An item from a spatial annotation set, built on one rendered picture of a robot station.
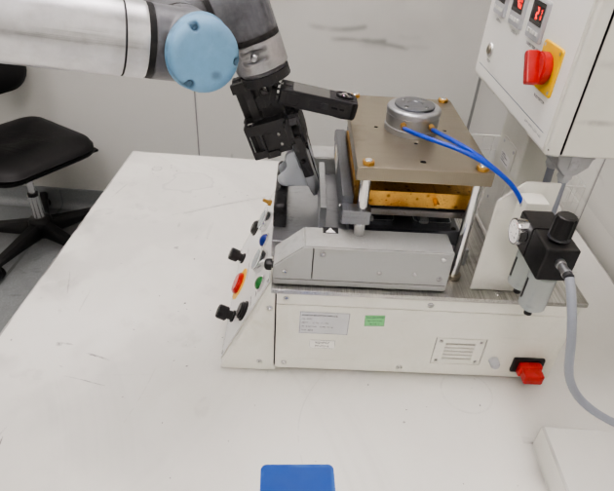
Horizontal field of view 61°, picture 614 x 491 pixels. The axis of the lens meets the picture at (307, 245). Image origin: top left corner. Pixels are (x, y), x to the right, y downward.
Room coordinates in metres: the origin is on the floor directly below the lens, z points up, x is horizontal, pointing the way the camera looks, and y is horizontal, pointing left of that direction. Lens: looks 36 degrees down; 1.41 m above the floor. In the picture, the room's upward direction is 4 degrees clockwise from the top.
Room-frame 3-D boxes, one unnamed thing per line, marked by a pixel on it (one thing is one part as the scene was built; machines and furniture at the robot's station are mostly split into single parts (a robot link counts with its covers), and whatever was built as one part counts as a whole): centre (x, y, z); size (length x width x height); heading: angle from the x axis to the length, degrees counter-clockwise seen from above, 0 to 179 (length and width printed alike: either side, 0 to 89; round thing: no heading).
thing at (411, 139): (0.72, -0.18, 1.08); 0.31 x 0.24 x 0.13; 2
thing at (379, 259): (0.60, -0.07, 0.97); 0.26 x 0.05 x 0.07; 92
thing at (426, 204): (0.73, -0.14, 1.07); 0.22 x 0.17 x 0.10; 2
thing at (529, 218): (0.52, -0.28, 1.05); 0.15 x 0.05 x 0.15; 2
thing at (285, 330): (0.72, -0.14, 0.84); 0.53 x 0.37 x 0.17; 92
